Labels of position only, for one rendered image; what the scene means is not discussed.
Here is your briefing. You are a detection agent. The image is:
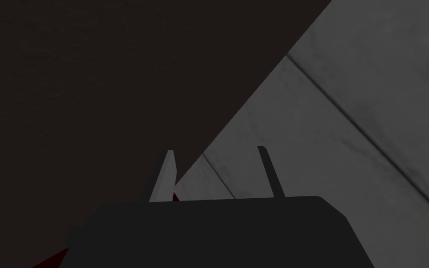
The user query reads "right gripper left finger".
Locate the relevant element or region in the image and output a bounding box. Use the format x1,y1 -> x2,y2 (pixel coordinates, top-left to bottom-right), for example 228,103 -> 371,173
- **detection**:
140,149 -> 178,203

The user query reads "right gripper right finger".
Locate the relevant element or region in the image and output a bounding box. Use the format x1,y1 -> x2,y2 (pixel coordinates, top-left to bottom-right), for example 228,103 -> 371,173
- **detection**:
257,145 -> 286,199

